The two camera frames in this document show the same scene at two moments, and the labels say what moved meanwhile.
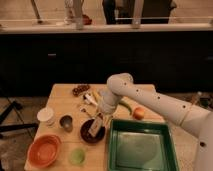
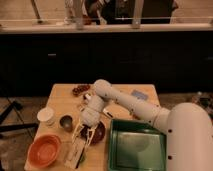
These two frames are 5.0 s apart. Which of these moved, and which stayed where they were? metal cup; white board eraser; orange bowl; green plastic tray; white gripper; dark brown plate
Moved: white gripper; white board eraser
Stayed: green plastic tray; metal cup; orange bowl; dark brown plate
